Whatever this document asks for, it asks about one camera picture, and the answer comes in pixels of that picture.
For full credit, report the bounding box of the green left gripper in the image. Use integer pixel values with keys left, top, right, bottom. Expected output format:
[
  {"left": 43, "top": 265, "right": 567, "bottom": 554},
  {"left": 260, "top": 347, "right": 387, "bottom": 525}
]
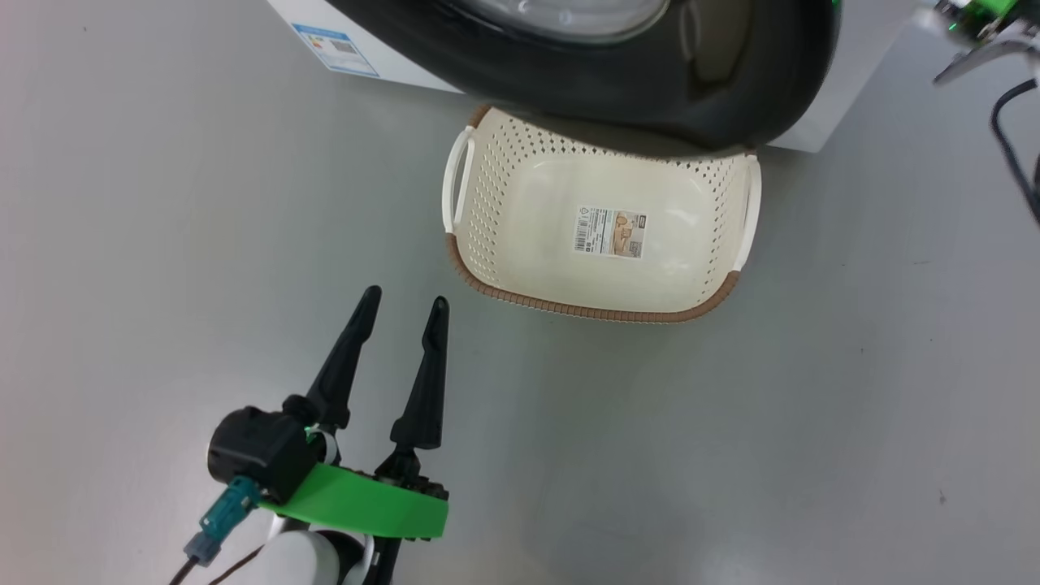
[{"left": 258, "top": 285, "right": 450, "bottom": 540}]

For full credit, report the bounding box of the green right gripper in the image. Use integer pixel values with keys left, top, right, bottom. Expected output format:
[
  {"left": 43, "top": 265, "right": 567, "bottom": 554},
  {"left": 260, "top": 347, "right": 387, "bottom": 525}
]
[{"left": 914, "top": 0, "right": 1040, "bottom": 85}]

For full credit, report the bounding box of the black round washing machine door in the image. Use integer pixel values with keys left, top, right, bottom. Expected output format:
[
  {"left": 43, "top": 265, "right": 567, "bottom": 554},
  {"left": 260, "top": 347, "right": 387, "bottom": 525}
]
[{"left": 325, "top": 0, "right": 842, "bottom": 159}]

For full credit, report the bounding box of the white front-load washing machine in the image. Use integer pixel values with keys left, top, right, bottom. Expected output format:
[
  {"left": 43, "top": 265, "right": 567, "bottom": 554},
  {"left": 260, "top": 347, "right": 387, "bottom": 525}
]
[{"left": 266, "top": 0, "right": 927, "bottom": 154}]

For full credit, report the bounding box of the product sticker on basket bottom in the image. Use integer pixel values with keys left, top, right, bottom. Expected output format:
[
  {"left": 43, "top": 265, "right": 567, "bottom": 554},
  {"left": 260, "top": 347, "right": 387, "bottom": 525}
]
[{"left": 573, "top": 205, "right": 649, "bottom": 261}]

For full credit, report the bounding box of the cream laundry basket brown rim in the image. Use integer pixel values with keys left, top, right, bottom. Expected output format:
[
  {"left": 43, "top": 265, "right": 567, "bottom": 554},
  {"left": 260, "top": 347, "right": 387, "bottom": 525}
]
[{"left": 441, "top": 104, "right": 763, "bottom": 324}]

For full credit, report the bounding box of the blue energy label sticker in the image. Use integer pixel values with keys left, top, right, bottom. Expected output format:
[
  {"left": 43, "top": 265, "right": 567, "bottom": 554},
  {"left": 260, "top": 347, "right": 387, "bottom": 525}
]
[{"left": 291, "top": 23, "right": 381, "bottom": 79}]

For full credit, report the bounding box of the right camera cable teal plug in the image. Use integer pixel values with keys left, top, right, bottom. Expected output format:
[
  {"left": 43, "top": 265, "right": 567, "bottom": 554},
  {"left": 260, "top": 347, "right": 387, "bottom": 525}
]
[{"left": 990, "top": 79, "right": 1040, "bottom": 224}]

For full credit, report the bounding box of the camera cable teal plug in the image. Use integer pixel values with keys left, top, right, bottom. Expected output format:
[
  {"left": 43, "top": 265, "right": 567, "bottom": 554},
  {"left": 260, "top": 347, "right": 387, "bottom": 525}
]
[
  {"left": 168, "top": 476, "right": 261, "bottom": 585},
  {"left": 990, "top": 79, "right": 1040, "bottom": 224}
]

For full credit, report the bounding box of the left camera cable teal plug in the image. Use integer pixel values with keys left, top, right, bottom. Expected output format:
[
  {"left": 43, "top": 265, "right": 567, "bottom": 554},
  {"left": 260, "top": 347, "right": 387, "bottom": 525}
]
[{"left": 168, "top": 476, "right": 261, "bottom": 585}]

